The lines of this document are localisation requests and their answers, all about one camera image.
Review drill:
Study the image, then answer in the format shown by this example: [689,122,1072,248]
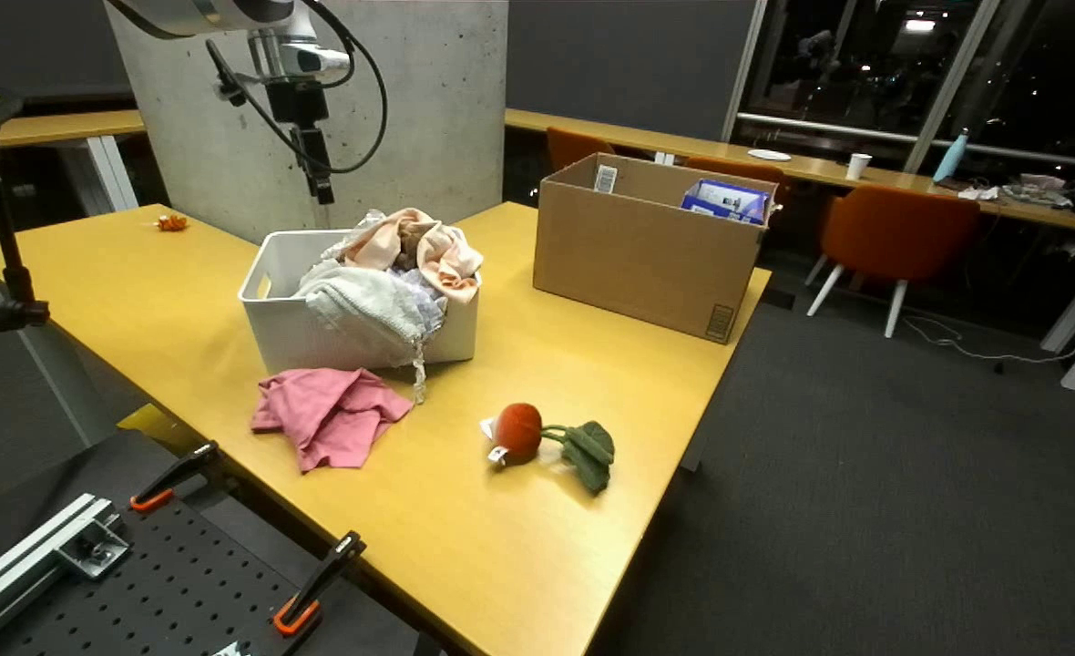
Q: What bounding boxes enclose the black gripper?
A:
[271,73,339,208]

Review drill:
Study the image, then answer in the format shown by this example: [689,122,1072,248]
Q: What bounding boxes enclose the grey white towel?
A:
[294,254,451,391]

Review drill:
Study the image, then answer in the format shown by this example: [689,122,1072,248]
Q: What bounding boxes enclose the pale peach shirt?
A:
[348,205,487,306]

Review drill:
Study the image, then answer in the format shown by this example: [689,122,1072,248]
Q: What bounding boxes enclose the rose pink shirt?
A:
[247,365,419,478]

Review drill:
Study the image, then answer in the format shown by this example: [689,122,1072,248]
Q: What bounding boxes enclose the white plastic storage bin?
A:
[237,225,485,380]

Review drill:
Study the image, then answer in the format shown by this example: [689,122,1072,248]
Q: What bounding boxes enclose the orange chair backrest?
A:
[542,123,621,179]

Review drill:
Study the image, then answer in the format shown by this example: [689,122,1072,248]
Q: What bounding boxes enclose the brown cardboard box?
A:
[528,150,783,346]

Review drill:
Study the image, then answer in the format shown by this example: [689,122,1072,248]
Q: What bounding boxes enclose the red radish plush green leaves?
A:
[480,400,621,499]

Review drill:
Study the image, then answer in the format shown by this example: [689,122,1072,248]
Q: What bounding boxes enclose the black orange clamp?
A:
[123,436,221,519]
[271,529,370,642]

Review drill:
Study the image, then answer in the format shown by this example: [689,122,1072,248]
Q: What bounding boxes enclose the blue package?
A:
[678,179,777,230]

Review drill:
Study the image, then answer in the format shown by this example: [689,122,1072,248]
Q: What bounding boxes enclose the long wooden counter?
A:
[504,106,1075,394]

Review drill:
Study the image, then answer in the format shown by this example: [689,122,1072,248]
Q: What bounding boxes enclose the black perforated board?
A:
[0,430,429,656]

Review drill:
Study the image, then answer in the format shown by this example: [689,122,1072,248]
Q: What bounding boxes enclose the orange chair white legs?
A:
[801,184,985,344]

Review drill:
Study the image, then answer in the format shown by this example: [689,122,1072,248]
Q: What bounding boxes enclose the light blue bottle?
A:
[930,123,975,190]

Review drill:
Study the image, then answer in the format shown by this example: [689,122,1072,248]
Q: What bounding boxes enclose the pile of papers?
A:
[1002,171,1075,210]

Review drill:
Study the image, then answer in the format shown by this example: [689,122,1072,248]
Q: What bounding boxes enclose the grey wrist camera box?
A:
[277,39,357,84]

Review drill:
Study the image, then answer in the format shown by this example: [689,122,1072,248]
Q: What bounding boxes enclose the black camera tripod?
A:
[0,84,54,339]

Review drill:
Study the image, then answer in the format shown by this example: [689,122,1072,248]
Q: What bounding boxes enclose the aluminium rail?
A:
[0,487,134,642]

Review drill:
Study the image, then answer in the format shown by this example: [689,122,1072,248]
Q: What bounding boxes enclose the white window frame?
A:
[722,0,1075,174]

